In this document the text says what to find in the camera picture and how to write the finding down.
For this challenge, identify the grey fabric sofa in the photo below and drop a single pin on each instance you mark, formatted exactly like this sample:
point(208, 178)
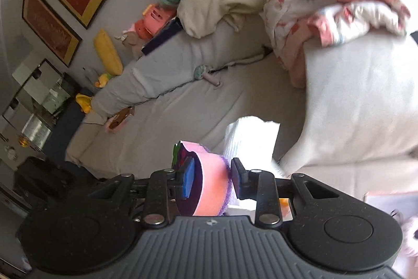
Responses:
point(354, 125)

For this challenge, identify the beige bunny plush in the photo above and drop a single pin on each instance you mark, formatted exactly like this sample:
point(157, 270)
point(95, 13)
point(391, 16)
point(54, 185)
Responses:
point(132, 43)

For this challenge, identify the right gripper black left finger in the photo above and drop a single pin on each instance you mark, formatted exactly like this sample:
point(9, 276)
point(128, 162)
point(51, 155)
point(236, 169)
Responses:
point(165, 185)

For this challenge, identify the pink floral white blanket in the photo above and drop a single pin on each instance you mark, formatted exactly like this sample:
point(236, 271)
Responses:
point(289, 23)

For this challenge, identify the lower red gold framed picture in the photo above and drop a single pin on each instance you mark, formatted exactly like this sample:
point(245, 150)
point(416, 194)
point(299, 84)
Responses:
point(51, 29)

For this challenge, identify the pink purple plush toy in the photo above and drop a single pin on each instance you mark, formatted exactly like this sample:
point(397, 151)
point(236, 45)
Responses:
point(212, 186)

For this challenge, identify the pink pig plush toy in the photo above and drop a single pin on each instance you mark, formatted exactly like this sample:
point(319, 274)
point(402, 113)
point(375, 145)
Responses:
point(154, 18)

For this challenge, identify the small yellow duck plush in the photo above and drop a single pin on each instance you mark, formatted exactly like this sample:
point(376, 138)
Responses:
point(84, 102)

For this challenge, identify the brown snack packet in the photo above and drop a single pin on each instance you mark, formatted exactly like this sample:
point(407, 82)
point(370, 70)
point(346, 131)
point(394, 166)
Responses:
point(117, 122)

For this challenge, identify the cream pillow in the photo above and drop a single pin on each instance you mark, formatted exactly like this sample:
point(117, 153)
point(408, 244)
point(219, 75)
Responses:
point(200, 18)

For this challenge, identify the yellow banana plush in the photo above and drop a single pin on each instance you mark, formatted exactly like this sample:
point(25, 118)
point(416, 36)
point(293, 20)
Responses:
point(107, 53)

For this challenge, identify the teal pink mushroom toy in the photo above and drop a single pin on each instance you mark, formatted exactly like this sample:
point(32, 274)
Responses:
point(203, 72)

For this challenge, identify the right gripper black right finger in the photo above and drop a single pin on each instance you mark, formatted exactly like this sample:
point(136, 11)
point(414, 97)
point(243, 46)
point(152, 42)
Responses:
point(262, 187)

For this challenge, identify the dark blue book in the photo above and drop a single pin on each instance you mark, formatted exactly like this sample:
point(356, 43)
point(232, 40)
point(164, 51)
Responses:
point(172, 28)

